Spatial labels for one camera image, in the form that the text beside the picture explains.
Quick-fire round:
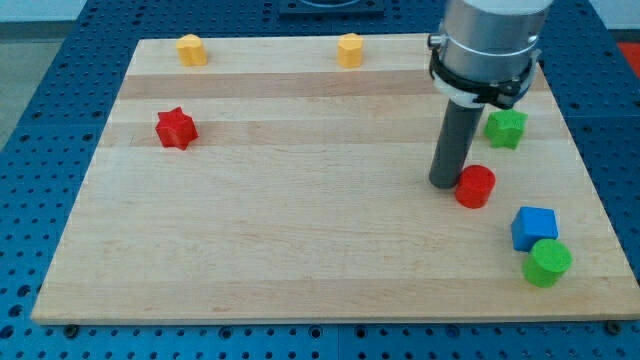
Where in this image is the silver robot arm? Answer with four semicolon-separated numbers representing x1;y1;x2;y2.
429;0;552;83

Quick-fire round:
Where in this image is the wooden board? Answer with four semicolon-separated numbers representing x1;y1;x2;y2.
32;34;639;325

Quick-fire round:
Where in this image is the yellow hexagon block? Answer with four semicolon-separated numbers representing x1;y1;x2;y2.
336;33;364;68

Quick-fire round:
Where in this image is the red star block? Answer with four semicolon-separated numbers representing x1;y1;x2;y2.
155;107;199;150

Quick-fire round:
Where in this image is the dark grey cylindrical pointer tool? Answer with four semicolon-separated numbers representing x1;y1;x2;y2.
428;100;484;189

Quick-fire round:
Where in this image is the red cylinder block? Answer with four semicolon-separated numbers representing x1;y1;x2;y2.
455;165;496;209

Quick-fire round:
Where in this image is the yellow heart block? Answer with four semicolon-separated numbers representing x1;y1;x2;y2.
175;34;208;67

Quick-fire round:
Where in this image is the green star block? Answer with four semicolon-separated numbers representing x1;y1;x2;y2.
484;109;528;150

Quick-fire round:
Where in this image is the blue cube block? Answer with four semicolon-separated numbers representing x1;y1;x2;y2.
511;206;559;252

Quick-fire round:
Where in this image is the green cylinder block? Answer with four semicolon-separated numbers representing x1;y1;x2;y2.
522;239;573;288

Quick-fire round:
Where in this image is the black and white clamp ring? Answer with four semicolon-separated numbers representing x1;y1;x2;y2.
428;47;543;111

